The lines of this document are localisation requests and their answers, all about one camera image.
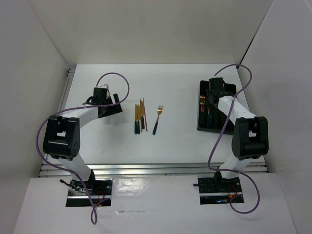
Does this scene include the gold fork green handle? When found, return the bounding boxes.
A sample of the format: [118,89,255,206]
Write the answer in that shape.
[200,95,206,113]
[199,95,204,113]
[152,105,163,135]

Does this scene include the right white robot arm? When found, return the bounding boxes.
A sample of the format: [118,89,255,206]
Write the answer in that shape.
[208,78,269,193]

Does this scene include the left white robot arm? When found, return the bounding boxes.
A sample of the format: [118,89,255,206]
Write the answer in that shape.
[43,85,122,195]

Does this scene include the black cutlery tray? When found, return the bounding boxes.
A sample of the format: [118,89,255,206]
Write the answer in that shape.
[197,78,236,135]

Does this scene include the gold chopstick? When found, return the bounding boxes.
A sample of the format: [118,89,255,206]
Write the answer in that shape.
[143,98,148,132]

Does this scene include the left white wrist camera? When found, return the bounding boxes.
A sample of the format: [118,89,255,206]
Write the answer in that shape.
[99,84,109,90]

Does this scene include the gold knife green handle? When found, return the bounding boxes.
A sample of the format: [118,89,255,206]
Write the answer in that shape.
[135,105,139,134]
[140,100,145,129]
[136,104,141,134]

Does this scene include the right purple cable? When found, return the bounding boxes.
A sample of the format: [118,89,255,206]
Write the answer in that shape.
[208,64,261,214]

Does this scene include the purple cable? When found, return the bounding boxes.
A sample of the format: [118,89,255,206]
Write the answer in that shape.
[208,64,261,214]
[36,72,130,225]

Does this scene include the aluminium frame rail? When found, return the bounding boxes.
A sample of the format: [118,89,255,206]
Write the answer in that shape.
[39,63,269,177]

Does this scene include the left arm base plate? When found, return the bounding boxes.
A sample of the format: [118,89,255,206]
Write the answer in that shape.
[60,179,113,207]

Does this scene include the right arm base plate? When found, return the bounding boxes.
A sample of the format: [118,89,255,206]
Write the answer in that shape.
[193,177,244,205]

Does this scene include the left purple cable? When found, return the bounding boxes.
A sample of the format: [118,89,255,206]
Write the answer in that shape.
[36,72,130,225]

